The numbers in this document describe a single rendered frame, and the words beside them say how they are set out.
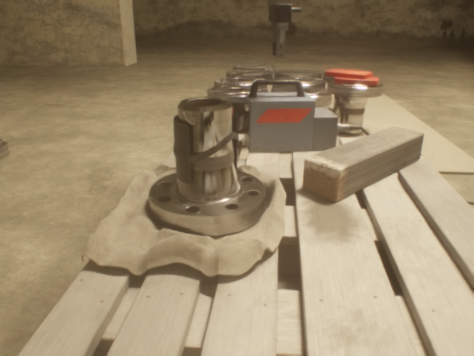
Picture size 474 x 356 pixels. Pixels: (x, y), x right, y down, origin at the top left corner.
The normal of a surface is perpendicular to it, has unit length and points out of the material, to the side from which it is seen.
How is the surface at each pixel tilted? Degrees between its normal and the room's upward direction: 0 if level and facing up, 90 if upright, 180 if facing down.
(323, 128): 90
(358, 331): 0
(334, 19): 90
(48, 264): 0
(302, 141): 90
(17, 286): 0
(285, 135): 90
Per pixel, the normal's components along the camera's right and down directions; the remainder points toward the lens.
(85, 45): -0.10, 0.38
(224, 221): 0.32, 0.36
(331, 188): -0.74, 0.26
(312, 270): 0.00, -0.92
